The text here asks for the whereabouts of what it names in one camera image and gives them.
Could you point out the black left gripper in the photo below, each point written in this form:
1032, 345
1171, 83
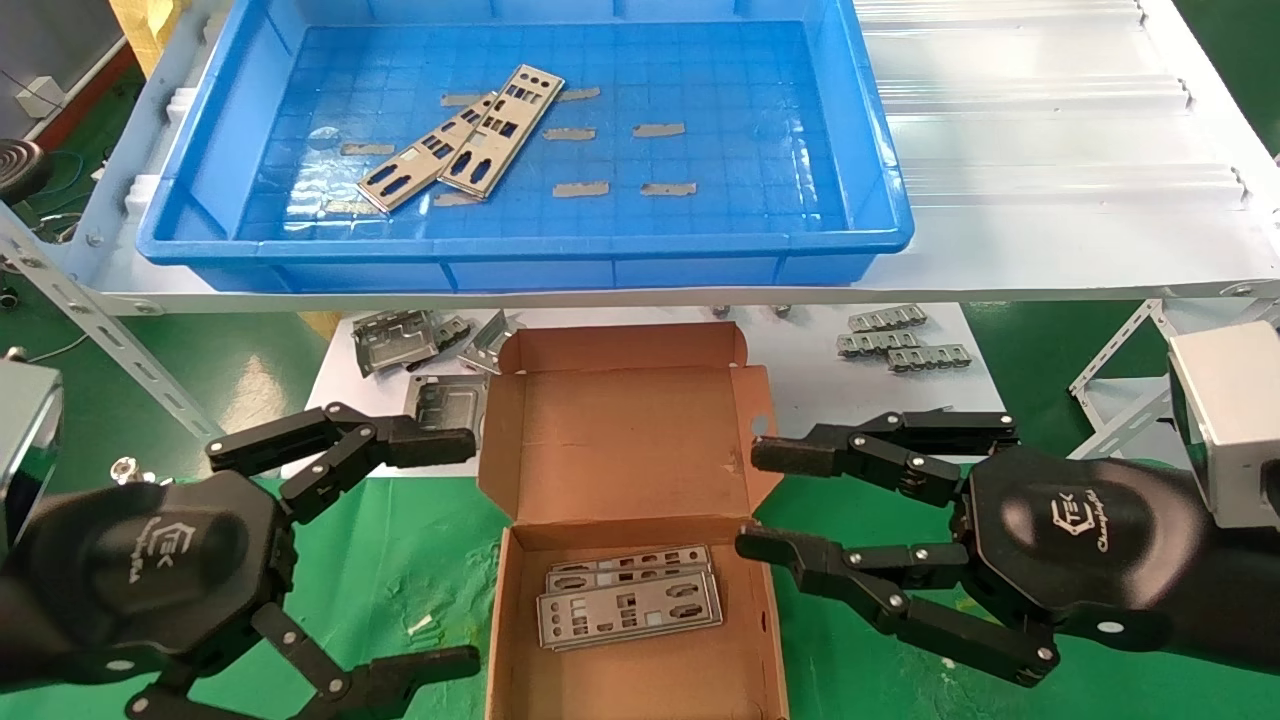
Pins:
150, 560

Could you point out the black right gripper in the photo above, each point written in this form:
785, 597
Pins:
1080, 540

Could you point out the metal IO shield plate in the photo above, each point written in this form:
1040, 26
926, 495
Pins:
650, 628
625, 573
412, 172
497, 148

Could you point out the brown cardboard box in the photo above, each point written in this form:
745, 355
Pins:
620, 440

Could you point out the blue plastic tray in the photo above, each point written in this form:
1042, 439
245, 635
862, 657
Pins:
750, 230

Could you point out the green table cloth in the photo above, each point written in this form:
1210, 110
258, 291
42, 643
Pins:
400, 560

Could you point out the small white paper scrap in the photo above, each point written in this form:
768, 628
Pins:
421, 623

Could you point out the white flat board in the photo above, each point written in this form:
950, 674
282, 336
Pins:
800, 400

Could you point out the angled grey metal piece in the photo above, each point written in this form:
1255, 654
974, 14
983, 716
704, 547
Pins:
485, 345

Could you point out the small dark metal part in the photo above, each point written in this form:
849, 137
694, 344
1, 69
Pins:
452, 332

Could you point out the silver binder clip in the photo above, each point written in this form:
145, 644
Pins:
128, 468

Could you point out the white slotted storage rack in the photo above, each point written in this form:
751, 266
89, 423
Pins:
1115, 345

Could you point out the white metal shelf rack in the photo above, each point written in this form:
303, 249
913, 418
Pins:
1050, 150

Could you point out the small grey metal strip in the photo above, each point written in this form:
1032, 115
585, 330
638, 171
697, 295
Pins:
570, 133
458, 99
582, 94

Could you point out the black round swivel stool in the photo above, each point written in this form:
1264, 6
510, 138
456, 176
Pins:
20, 170

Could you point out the white power adapter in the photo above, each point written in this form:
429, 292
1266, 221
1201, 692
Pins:
40, 95

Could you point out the yellow plastic bag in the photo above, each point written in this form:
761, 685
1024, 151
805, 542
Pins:
140, 30

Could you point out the flat grey metal frame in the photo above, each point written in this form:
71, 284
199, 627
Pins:
445, 395

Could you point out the grey metal connector bracket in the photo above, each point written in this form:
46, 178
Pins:
930, 358
878, 344
885, 319

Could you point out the large grey metal bracket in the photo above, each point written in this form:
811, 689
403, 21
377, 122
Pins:
395, 345

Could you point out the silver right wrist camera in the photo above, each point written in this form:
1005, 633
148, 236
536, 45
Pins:
1230, 420

